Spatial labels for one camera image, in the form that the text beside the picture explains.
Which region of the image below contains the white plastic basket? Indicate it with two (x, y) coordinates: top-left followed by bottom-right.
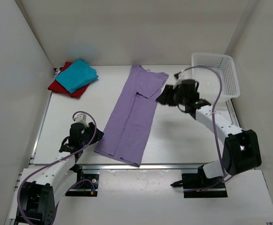
(192, 52), (240, 102)

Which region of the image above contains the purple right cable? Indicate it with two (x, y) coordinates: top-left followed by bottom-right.
(175, 66), (235, 193)

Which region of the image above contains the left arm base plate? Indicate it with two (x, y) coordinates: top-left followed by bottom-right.
(66, 172), (99, 197)

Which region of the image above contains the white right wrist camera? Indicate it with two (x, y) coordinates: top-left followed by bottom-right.
(173, 71), (189, 88)

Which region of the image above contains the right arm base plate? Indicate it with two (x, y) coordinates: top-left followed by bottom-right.
(170, 165), (228, 198)

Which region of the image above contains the right side aluminium rail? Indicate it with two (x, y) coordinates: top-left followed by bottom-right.
(225, 97), (254, 169)

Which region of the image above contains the purple cable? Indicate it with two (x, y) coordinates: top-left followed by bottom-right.
(175, 66), (235, 193)
(16, 111), (97, 225)

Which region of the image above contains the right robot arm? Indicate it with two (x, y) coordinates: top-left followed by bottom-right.
(156, 79), (262, 191)

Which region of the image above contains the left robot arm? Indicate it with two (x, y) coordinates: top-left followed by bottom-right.
(15, 122), (104, 225)

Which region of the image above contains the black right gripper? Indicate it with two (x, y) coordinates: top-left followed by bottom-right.
(157, 85), (188, 108)

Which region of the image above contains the red t shirt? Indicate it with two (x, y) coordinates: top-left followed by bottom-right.
(48, 62), (88, 98)

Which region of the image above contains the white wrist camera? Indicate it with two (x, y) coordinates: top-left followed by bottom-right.
(74, 113), (88, 127)
(173, 71), (189, 88)

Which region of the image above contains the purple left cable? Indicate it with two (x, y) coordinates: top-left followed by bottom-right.
(16, 111), (97, 225)

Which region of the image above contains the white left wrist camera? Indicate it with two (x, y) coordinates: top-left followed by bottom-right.
(74, 113), (88, 127)

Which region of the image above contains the teal t shirt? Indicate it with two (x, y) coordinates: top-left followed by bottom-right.
(55, 59), (98, 93)

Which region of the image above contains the left side aluminium rail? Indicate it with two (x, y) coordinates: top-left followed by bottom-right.
(4, 67), (59, 225)

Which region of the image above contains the aluminium table edge rail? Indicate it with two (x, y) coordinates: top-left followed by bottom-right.
(28, 163), (251, 172)

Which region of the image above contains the purple t shirt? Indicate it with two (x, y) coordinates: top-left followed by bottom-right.
(94, 66), (169, 167)

